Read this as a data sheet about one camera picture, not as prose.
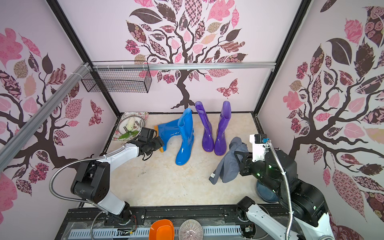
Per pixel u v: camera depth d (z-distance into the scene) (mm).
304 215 331
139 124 1133
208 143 979
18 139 524
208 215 747
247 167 469
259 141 450
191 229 685
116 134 1065
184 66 947
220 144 970
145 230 699
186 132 837
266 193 791
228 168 543
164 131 1008
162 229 694
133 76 947
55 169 695
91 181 449
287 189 340
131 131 1067
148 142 719
